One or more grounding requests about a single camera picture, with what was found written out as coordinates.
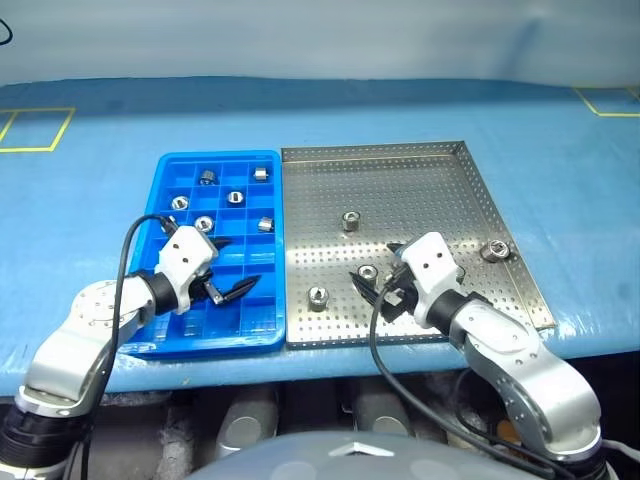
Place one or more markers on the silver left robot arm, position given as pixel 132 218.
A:
pixel 75 345

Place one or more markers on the grey rounded shape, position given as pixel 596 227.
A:
pixel 247 420
pixel 382 415

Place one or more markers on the blue compartment tray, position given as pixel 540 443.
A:
pixel 250 310

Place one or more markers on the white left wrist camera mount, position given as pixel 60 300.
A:
pixel 182 260

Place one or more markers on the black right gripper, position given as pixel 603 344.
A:
pixel 400 300

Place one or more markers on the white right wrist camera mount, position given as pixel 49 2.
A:
pixel 430 270

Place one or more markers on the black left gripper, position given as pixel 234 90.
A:
pixel 202 289

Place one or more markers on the grey robot torso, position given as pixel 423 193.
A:
pixel 350 460

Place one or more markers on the perforated metal tray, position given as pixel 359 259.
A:
pixel 400 190

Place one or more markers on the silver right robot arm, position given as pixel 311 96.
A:
pixel 525 370

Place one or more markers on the silver metal motor rotor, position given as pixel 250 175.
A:
pixel 203 223
pixel 317 298
pixel 351 220
pixel 180 202
pixel 266 224
pixel 495 250
pixel 234 197
pixel 208 176
pixel 367 271
pixel 459 274
pixel 260 174

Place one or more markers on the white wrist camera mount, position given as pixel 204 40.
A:
pixel 430 270
pixel 182 260

